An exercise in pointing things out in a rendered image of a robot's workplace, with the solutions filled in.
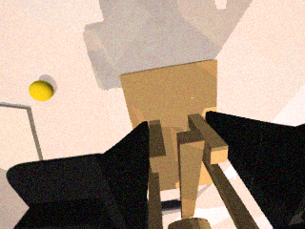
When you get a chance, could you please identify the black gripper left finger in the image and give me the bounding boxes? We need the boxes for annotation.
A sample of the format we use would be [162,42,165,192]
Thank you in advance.
[6,121,150,229]

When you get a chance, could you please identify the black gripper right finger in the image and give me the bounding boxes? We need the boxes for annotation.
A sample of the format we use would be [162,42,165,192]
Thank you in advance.
[205,111,305,229]

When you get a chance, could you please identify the yellow ball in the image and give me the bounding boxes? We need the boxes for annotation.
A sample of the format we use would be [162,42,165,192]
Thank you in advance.
[30,80,54,101]

